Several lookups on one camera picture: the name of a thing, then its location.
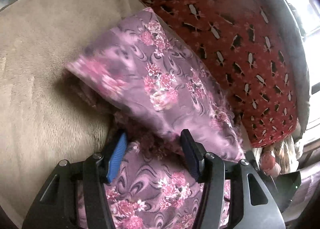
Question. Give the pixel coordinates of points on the purple floral shirt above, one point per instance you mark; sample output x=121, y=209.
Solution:
x=159, y=87

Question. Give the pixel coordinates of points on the beige fleece blanket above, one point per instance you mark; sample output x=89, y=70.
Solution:
x=42, y=119

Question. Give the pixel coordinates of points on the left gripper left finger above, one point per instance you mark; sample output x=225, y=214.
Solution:
x=56, y=204

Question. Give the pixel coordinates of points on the plastic bag with doll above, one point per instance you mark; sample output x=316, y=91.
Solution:
x=279, y=158

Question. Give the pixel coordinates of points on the red patterned quilt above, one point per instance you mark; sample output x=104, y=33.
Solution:
x=239, y=43

